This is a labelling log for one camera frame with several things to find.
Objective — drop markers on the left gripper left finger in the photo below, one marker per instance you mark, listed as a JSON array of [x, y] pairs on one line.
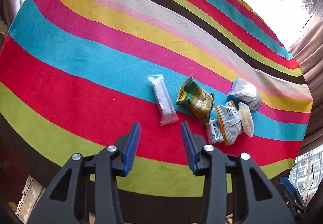
[[66, 198]]

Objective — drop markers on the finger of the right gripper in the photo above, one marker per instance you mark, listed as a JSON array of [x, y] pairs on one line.
[[291, 196]]

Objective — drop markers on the striped towel seat cover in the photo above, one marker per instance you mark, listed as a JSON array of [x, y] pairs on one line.
[[31, 194]]

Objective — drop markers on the blue edged silver packet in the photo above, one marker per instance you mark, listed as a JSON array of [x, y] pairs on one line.
[[213, 131]]

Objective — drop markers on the orange striped grey packet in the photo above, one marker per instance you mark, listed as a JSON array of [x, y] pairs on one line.
[[229, 122]]

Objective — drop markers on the white cake clear packet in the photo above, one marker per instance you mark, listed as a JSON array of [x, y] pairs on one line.
[[246, 119]]

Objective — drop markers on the beige curtain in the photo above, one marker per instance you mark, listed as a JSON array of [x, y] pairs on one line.
[[308, 54]]

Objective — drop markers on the green yellow snack packet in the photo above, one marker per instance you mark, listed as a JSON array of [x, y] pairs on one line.
[[196, 99]]

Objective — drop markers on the blue edged barcode packet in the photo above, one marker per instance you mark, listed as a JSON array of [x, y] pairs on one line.
[[245, 92]]

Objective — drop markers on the white pink wafer bar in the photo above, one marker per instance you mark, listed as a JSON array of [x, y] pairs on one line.
[[166, 108]]

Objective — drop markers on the colourful striped tablecloth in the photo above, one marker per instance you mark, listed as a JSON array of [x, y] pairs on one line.
[[74, 78]]

